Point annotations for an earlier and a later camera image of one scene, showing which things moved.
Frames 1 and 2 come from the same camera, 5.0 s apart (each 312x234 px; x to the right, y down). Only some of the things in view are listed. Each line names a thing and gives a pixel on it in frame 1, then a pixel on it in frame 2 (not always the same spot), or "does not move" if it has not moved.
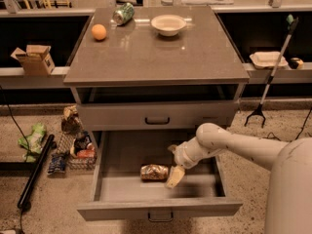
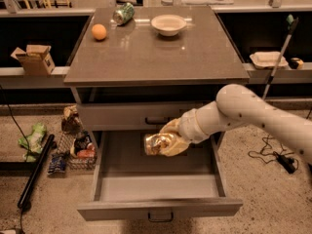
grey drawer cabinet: (145, 79) does not move
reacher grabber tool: (291, 22) does not move
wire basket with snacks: (78, 149) does not move
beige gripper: (183, 158) -> (187, 126)
